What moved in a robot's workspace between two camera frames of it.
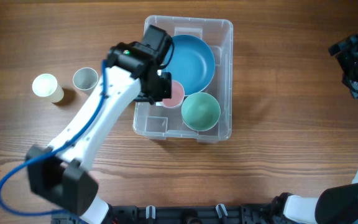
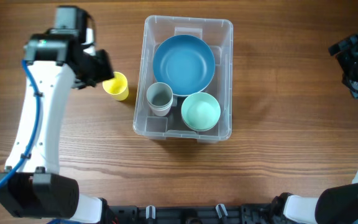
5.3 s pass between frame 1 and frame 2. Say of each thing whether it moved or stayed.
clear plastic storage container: stayed
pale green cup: moved
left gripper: moved
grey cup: moved
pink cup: moved
